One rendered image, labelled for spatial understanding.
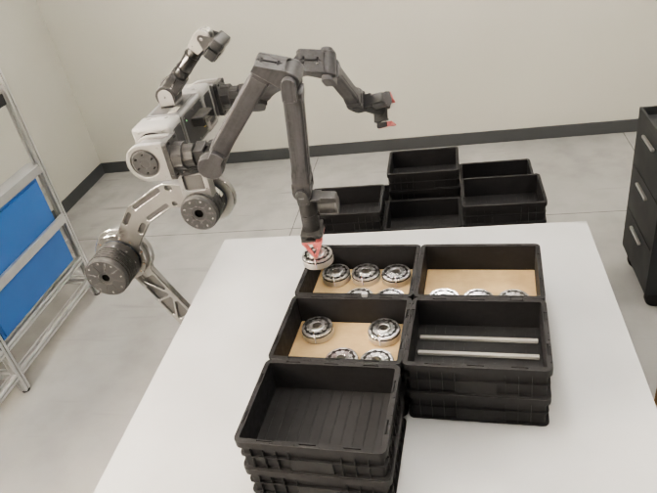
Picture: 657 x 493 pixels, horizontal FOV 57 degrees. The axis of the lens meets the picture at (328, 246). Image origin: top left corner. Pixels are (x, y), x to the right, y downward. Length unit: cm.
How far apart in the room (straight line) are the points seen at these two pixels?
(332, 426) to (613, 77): 388
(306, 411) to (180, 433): 45
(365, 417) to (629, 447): 71
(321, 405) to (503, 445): 52
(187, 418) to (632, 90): 407
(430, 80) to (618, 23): 134
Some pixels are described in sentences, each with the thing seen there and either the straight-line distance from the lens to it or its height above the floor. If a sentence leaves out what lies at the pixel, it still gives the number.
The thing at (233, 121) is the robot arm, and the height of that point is 156.
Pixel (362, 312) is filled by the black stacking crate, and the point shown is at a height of 87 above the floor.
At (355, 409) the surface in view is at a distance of 178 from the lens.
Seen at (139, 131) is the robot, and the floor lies 152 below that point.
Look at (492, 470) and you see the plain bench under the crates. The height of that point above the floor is 70.
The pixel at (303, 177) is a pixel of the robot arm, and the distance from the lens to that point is 181.
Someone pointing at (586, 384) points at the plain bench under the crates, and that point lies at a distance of 202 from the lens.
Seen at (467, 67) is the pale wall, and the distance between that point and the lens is 488.
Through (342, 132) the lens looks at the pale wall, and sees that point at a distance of 511.
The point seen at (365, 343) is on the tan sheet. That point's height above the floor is 83.
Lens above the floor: 215
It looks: 33 degrees down
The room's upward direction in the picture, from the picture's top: 11 degrees counter-clockwise
